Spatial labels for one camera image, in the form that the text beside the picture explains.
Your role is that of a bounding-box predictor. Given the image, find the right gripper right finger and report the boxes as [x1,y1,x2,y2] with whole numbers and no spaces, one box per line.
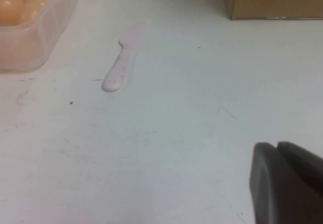
[277,141,323,192]

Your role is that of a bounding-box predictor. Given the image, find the clear plastic egg box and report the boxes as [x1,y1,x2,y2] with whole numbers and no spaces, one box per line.
[0,0,78,74]

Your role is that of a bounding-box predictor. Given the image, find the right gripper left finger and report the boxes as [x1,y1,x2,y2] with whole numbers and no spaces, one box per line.
[249,141,323,224]

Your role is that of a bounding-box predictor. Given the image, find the pink plastic knife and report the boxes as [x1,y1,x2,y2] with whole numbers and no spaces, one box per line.
[101,19,149,93]

